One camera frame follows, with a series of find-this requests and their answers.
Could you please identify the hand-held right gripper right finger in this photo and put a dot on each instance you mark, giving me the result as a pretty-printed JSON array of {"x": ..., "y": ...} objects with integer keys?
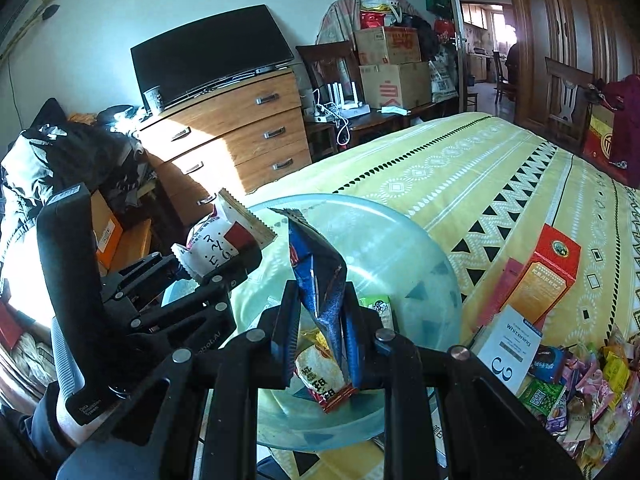
[{"x": 351, "y": 355}]

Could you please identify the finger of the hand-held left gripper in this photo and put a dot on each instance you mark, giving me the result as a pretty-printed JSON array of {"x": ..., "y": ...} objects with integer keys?
[
  {"x": 145, "y": 267},
  {"x": 220, "y": 272}
]

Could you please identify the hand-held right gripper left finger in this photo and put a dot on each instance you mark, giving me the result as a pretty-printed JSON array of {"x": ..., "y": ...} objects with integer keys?
[{"x": 286, "y": 345}]

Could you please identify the white snack packet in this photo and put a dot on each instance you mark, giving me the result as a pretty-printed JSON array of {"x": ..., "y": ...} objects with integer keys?
[{"x": 220, "y": 240}]

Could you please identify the red white rice cracker packet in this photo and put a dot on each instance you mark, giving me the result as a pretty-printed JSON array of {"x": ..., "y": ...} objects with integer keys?
[{"x": 325, "y": 385}]

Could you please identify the green snack packet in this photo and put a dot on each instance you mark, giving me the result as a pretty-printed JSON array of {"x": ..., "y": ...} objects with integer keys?
[{"x": 377, "y": 310}]

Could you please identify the blue snack packet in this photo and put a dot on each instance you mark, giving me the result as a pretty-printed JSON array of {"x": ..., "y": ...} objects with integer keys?
[{"x": 320, "y": 280}]

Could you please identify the clear plastic bag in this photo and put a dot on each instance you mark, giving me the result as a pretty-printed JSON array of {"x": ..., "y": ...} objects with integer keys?
[{"x": 410, "y": 280}]

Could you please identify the pile of snack packets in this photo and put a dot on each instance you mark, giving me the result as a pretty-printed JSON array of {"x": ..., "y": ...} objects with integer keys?
[{"x": 595, "y": 395}]

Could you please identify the orange cardboard box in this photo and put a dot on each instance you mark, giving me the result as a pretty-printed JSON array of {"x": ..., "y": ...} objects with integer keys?
[{"x": 107, "y": 235}]

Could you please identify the pile of dark clothes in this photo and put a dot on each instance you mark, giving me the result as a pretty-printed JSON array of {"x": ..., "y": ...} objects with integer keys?
[{"x": 65, "y": 160}]

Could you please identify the wooden dresser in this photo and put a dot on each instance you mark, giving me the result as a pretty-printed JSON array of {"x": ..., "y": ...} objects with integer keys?
[{"x": 240, "y": 125}]

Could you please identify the white printed box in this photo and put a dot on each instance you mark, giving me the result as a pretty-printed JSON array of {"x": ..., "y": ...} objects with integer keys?
[{"x": 512, "y": 345}]

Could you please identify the flat red box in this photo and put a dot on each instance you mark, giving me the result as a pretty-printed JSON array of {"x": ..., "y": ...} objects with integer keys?
[{"x": 502, "y": 285}]

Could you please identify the dark paper cup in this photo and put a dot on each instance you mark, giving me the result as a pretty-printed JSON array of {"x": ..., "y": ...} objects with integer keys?
[{"x": 153, "y": 100}]

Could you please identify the white power strip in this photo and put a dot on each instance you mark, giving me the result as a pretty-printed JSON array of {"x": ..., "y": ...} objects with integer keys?
[{"x": 325, "y": 117}]

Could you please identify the orange upright carton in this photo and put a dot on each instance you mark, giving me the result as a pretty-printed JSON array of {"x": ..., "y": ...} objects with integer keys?
[{"x": 547, "y": 275}]

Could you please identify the white router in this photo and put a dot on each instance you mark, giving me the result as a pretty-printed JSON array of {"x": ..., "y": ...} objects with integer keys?
[{"x": 347, "y": 100}]

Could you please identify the black television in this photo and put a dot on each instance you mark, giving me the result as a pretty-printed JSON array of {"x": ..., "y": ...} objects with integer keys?
[{"x": 210, "y": 55}]

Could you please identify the yellow patterned bedsheet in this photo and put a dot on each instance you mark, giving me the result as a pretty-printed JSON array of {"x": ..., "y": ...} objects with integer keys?
[{"x": 475, "y": 170}]

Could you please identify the dark wooden desk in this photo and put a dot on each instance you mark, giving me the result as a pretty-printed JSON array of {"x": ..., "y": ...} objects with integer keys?
[{"x": 390, "y": 122}]

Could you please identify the dark wooden chair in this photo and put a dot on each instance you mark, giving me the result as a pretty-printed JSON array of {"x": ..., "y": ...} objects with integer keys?
[{"x": 325, "y": 60}]

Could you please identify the cardboard box with red logo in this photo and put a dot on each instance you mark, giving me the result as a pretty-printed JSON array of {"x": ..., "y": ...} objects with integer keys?
[{"x": 395, "y": 85}]

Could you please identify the round folding table top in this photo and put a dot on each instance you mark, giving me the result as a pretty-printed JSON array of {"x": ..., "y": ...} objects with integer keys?
[{"x": 340, "y": 20}]

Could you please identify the cardboard box with red text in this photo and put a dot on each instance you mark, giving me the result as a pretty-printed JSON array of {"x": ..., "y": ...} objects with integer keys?
[{"x": 385, "y": 45}]

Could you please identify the white printed sack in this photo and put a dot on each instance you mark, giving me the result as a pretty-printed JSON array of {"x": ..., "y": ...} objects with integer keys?
[{"x": 442, "y": 80}]

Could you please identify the red bag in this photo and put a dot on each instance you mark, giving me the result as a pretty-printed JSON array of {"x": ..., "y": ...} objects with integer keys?
[{"x": 372, "y": 20}]

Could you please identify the metal framed door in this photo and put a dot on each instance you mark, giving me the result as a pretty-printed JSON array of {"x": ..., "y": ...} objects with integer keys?
[{"x": 452, "y": 60}]

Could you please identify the white plastic bag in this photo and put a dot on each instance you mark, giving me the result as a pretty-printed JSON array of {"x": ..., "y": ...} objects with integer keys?
[{"x": 387, "y": 2}]

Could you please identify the red gold gift box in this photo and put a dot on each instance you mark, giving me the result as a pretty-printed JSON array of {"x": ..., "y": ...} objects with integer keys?
[{"x": 600, "y": 140}]

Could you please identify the maroon garment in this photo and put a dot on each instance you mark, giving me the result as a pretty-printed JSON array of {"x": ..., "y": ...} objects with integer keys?
[{"x": 625, "y": 125}]

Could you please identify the wooden wardrobe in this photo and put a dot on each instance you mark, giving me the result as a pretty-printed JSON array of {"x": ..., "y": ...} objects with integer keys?
[{"x": 565, "y": 15}]

